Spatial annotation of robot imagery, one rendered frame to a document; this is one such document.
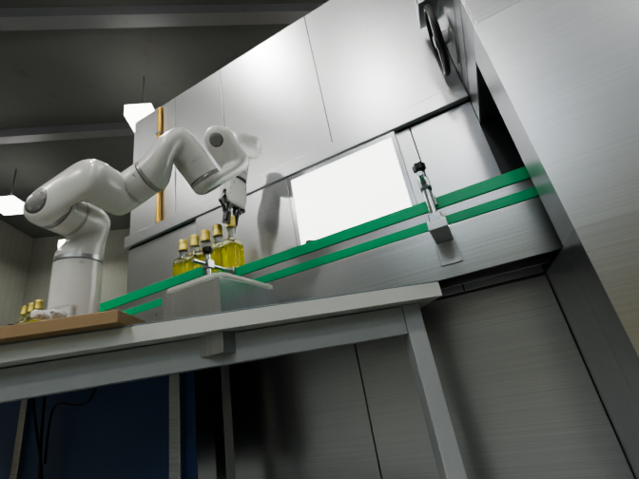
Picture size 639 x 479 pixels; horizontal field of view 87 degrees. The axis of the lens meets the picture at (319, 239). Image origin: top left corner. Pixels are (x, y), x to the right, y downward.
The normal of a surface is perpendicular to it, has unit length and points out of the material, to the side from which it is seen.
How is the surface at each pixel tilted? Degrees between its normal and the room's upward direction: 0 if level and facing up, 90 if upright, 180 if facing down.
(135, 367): 90
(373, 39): 90
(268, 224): 90
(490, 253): 90
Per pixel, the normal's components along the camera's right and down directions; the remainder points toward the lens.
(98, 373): 0.09, -0.40
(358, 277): -0.44, -0.27
